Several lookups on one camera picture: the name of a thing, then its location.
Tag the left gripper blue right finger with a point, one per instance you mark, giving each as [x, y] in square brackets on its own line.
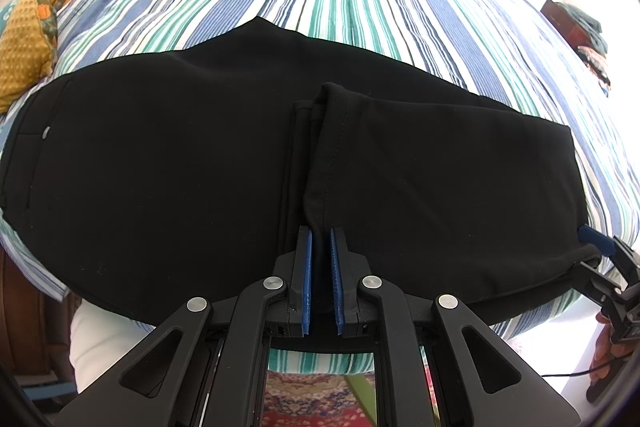
[436, 361]

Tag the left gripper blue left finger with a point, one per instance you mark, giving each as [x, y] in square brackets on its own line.
[206, 364]

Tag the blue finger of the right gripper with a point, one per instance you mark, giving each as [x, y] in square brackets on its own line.
[623, 257]
[582, 269]

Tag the black pants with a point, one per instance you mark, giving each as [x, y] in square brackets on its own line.
[146, 180]

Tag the person right hand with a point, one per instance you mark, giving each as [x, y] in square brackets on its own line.
[606, 352]

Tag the red patterned rug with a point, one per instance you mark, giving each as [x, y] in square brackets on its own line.
[319, 400]

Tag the pile of colourful clothes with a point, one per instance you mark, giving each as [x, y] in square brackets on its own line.
[596, 63]

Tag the grey-blue cloth on dresser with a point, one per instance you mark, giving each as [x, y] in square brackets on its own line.
[586, 30]

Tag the dark wooden dresser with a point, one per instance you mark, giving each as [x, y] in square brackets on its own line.
[565, 25]

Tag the white bed base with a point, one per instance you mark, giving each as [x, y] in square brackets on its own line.
[99, 339]

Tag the striped blue green bedspread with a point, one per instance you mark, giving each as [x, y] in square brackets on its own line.
[503, 49]

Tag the orange floral blanket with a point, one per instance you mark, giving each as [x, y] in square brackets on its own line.
[60, 6]

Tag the teal patterned pillow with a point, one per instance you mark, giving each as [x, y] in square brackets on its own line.
[7, 10]

